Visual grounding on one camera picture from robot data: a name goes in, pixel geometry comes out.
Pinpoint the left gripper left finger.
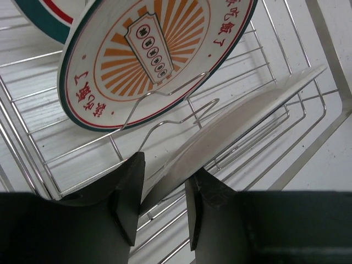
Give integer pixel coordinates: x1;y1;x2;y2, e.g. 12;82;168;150
1;152;145;263

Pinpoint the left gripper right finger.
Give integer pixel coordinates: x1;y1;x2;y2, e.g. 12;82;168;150
185;169;351;263

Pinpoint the orange sunburst plate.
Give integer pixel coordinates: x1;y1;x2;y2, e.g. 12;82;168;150
139;65;327;215
57;1;257;132

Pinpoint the wire dish rack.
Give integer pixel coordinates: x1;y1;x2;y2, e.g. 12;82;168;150
1;1;351;263

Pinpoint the green rimmed back plate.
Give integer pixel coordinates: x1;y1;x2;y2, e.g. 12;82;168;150
12;0;103;44

